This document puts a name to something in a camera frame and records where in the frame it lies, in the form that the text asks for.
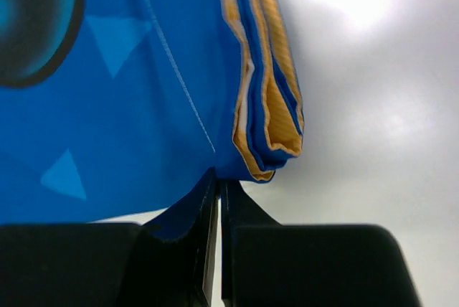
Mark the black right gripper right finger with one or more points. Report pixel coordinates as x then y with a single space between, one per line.
265 263

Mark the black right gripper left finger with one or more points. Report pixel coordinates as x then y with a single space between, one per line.
160 263

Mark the blue printed shirt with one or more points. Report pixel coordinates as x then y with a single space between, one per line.
116 107

